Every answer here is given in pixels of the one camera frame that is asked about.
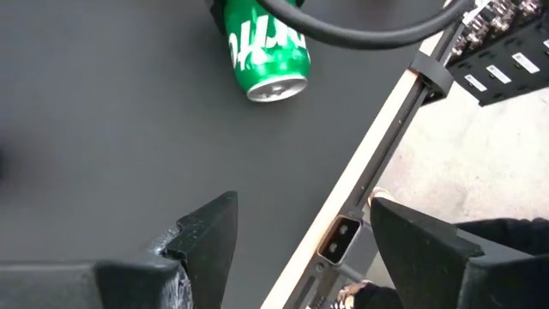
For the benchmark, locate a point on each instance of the green Sprite can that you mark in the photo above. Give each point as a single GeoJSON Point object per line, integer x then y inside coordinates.
{"type": "Point", "coordinates": [266, 60]}

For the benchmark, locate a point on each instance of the black rack white labels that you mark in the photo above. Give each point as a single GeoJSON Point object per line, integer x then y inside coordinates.
{"type": "Point", "coordinates": [502, 56]}

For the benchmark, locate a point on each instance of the black table mat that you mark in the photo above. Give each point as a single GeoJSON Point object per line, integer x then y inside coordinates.
{"type": "Point", "coordinates": [107, 129]}

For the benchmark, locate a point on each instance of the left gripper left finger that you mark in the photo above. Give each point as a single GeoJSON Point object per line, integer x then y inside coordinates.
{"type": "Point", "coordinates": [128, 283]}

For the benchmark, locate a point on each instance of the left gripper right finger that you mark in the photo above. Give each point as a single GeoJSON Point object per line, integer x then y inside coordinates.
{"type": "Point", "coordinates": [450, 279]}

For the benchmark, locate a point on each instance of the silver frame bracket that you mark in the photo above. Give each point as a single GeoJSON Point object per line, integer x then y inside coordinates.
{"type": "Point", "coordinates": [339, 238]}

